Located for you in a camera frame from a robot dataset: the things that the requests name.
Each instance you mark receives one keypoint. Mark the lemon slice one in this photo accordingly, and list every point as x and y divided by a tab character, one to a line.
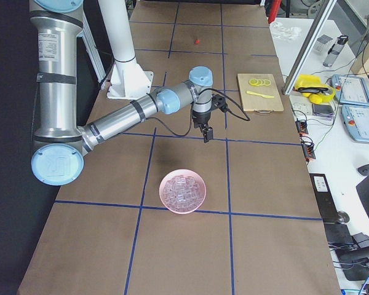
252	82

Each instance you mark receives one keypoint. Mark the lower teach pendant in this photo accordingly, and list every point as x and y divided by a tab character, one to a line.
356	120

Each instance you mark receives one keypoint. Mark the pink bowl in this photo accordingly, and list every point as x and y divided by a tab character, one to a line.
185	172

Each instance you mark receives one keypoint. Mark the yellow cloth bag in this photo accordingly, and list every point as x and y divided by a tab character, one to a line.
312	88

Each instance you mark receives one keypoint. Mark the upper teach pendant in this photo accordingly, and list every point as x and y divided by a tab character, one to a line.
350	89

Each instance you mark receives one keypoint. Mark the yellow plastic knife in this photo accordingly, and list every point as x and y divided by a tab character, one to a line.
259	94

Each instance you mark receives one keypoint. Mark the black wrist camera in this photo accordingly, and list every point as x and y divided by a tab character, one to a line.
219	102

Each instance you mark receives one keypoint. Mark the pile of ice cubes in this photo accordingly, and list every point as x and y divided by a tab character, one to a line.
182	192

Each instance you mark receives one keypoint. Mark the teach pendant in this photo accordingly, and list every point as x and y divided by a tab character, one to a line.
350	89
356	120

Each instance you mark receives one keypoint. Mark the water bottle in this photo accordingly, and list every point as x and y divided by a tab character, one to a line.
335	50

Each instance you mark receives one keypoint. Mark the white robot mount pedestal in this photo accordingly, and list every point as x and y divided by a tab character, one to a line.
128	80

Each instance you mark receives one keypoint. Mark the aluminium frame post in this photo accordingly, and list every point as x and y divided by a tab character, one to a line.
310	39

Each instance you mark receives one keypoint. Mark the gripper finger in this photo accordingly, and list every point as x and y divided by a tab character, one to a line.
207	133

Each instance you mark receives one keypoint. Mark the wooden cutting board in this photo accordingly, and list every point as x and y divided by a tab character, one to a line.
251	103

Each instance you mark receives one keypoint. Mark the clear plastic wrap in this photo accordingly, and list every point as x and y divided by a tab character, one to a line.
279	31

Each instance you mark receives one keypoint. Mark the black computer mouse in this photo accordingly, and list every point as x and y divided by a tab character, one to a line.
363	170

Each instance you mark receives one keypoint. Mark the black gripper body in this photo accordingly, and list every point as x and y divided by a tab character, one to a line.
201	119

